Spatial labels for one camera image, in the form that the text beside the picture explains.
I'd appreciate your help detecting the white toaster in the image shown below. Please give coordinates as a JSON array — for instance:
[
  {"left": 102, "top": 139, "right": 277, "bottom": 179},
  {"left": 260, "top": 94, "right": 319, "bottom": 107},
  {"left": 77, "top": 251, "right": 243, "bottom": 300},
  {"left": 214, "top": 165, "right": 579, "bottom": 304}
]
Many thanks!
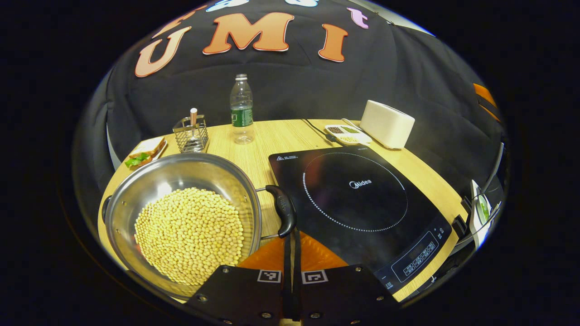
[{"left": 359, "top": 100, "right": 416, "bottom": 150}]

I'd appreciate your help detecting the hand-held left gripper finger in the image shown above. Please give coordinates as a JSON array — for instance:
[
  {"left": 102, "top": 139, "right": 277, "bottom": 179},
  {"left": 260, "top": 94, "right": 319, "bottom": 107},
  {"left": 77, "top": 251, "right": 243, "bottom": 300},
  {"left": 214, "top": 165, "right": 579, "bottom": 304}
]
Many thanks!
[
  {"left": 186, "top": 230, "right": 293, "bottom": 326},
  {"left": 292, "top": 230, "right": 400, "bottom": 326}
]

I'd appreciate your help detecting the white sandwich plate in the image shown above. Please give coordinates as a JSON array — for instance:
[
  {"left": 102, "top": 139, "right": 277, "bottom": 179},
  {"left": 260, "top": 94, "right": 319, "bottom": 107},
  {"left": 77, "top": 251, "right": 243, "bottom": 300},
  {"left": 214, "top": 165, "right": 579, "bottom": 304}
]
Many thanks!
[{"left": 125, "top": 139, "right": 168, "bottom": 171}]

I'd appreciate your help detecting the wire utensil holder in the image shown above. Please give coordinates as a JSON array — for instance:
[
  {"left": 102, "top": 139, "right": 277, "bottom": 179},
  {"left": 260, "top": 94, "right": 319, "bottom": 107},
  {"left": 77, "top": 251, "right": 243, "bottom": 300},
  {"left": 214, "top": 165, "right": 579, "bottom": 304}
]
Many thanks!
[{"left": 173, "top": 114, "right": 209, "bottom": 153}]

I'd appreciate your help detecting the black induction cooktop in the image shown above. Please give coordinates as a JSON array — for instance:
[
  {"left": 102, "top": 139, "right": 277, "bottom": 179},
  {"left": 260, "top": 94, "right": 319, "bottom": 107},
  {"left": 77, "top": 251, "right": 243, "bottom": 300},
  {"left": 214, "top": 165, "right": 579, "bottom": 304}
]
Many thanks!
[{"left": 268, "top": 145, "right": 453, "bottom": 295}]

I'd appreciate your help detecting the stainless steel pot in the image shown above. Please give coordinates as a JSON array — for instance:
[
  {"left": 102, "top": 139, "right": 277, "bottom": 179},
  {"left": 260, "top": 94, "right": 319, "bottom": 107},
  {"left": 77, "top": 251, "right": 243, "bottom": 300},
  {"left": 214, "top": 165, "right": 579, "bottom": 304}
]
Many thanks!
[{"left": 101, "top": 153, "right": 298, "bottom": 300}]

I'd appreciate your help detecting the white divided bean dish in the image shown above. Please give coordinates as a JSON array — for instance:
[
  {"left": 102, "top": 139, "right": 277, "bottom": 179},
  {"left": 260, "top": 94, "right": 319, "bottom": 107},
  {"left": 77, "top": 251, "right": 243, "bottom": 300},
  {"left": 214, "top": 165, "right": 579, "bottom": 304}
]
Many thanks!
[{"left": 324, "top": 125, "right": 373, "bottom": 146}]

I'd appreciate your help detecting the black backdrop cloth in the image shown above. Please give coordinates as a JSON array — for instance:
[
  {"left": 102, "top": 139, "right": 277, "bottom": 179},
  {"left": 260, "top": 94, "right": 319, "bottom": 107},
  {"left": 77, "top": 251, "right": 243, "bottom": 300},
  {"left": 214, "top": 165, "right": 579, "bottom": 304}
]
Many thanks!
[{"left": 72, "top": 0, "right": 506, "bottom": 200}]

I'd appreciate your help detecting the clear plastic water bottle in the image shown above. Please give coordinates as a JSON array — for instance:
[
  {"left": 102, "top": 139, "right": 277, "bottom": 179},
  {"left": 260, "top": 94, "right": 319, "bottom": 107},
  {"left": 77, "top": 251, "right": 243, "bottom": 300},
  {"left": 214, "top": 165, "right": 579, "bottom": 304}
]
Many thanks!
[{"left": 229, "top": 74, "right": 255, "bottom": 145}]

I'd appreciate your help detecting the black power cable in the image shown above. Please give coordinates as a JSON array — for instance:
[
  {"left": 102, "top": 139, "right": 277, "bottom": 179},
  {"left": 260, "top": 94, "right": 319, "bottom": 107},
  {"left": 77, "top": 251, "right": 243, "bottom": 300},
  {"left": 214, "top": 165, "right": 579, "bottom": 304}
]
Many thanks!
[{"left": 301, "top": 119, "right": 338, "bottom": 142}]

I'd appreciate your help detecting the pile of yellow soybeans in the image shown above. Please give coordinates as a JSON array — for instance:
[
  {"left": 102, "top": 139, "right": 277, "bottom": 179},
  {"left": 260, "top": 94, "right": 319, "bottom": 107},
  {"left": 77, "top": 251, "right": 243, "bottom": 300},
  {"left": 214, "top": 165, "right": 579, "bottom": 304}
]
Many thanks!
[{"left": 134, "top": 187, "right": 245, "bottom": 286}]

